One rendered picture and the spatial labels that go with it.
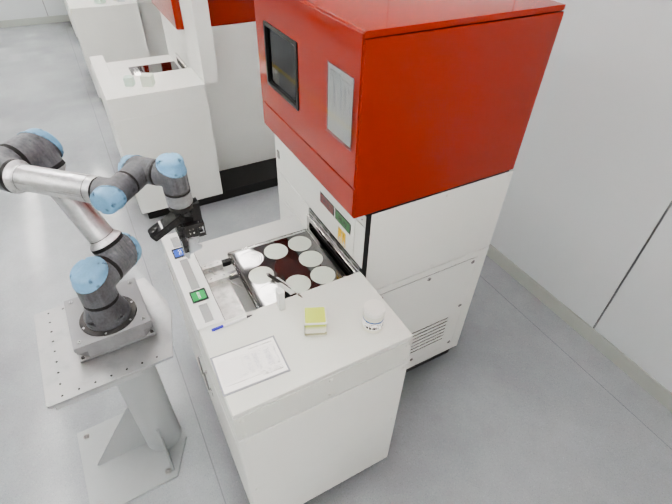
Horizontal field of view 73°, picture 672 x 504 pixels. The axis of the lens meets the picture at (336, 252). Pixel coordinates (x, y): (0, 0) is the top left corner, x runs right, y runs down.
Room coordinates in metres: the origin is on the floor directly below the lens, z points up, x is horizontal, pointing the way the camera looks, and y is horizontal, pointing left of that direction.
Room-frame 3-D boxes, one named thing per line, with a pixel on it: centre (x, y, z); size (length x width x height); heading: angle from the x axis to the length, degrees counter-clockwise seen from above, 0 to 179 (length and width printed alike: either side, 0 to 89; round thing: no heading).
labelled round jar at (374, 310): (0.98, -0.13, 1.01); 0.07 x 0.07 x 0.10
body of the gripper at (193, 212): (1.11, 0.46, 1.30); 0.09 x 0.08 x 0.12; 120
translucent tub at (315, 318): (0.96, 0.06, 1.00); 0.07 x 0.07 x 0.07; 6
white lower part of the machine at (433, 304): (1.78, -0.20, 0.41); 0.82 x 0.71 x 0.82; 30
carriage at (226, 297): (1.18, 0.42, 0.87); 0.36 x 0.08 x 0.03; 30
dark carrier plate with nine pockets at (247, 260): (1.33, 0.20, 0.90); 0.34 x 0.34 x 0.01; 30
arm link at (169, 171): (1.10, 0.47, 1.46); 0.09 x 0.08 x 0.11; 76
